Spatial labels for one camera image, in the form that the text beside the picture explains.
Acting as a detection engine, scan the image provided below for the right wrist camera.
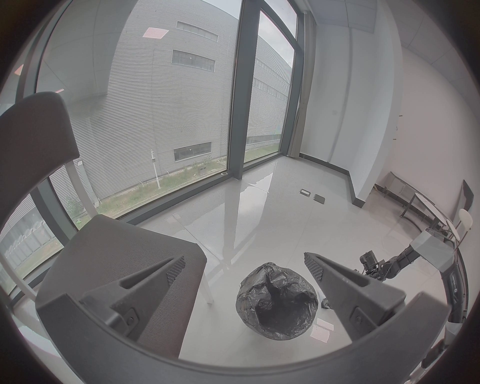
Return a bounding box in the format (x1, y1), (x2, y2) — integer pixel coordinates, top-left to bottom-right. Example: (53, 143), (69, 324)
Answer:
(359, 251), (380, 272)

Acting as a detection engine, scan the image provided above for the dark-framed table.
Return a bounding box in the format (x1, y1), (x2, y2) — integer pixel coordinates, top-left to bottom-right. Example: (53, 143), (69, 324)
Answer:
(374, 171), (461, 241)

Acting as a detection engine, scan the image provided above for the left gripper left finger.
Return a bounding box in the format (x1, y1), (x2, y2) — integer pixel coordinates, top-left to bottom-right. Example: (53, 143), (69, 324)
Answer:
(79, 256), (187, 341)

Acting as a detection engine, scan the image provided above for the white-backed chair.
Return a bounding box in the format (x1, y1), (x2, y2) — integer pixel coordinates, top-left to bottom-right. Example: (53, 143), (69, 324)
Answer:
(445, 208), (474, 241)

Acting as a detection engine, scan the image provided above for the window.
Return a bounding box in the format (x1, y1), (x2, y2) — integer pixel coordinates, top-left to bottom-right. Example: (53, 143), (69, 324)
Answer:
(0, 0), (305, 298)

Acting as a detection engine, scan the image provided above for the black plastic bag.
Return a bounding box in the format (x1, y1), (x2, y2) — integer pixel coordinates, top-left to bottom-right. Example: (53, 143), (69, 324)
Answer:
(235, 262), (320, 341)

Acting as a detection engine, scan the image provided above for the grey chair with white legs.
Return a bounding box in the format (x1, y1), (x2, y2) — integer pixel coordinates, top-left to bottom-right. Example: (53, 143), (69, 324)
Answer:
(0, 91), (215, 359)

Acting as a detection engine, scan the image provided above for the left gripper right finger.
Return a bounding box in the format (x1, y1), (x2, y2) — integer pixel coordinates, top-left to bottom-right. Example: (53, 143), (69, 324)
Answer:
(304, 251), (407, 344)

